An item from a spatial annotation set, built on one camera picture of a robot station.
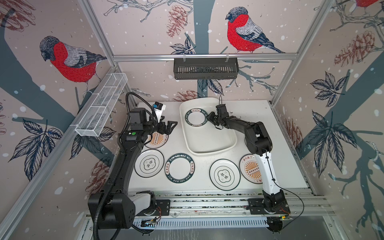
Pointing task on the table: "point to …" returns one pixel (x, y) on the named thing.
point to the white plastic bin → (207, 138)
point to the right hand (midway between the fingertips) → (206, 118)
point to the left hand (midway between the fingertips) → (168, 119)
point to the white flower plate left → (149, 163)
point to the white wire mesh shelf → (92, 123)
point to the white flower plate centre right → (224, 174)
